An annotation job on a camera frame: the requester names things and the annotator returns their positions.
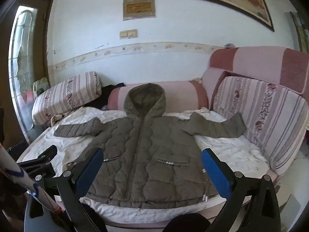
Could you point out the purple cloth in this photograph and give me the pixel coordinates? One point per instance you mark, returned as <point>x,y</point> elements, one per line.
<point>105,107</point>

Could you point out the small grey object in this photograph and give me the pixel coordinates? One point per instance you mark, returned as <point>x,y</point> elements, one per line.
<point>228,45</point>

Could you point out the beige wall switch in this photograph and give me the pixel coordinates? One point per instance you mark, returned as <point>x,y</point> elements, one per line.
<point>132,33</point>
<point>124,34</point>

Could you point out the beige knotted cloth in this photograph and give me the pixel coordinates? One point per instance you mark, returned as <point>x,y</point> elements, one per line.
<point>55,118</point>

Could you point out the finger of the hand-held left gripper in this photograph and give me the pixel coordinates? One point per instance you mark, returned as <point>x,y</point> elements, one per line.
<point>36,169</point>
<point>48,151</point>

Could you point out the striped floral pillow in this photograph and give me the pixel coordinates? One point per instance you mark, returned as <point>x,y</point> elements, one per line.
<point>65,94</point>

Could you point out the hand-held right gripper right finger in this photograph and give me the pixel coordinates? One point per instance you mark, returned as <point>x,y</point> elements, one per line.
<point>214,171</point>

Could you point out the crumpled cream cloth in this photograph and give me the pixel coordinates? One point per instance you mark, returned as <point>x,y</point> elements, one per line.
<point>201,110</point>

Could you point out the large striped floral cushion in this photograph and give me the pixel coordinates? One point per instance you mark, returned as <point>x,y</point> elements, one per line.
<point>270,116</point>

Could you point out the pink backrest cushion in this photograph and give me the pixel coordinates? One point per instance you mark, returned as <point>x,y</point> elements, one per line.
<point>256,60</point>

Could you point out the wooden door with glass pane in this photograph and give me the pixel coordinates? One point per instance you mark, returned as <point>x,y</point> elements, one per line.
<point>21,53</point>

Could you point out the olive quilted hooded jacket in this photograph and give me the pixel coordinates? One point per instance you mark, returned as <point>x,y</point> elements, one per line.
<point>144,154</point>

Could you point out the white patterned bed sheet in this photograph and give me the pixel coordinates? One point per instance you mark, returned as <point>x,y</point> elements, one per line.
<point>231,149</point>

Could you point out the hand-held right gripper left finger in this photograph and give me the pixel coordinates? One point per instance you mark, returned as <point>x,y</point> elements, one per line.
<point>89,169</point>

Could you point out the white printed tube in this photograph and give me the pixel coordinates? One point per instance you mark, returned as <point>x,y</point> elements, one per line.
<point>9,162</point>

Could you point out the beige wall plaque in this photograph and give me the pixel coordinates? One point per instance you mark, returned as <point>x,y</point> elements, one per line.
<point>139,7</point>

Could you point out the green patterned box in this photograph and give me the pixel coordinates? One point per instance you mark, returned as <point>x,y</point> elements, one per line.
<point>39,84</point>

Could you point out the pink bolster cushion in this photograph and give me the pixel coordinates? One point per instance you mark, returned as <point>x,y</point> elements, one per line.
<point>183,94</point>

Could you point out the black cloth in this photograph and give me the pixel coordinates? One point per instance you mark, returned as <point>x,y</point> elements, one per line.
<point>106,94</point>

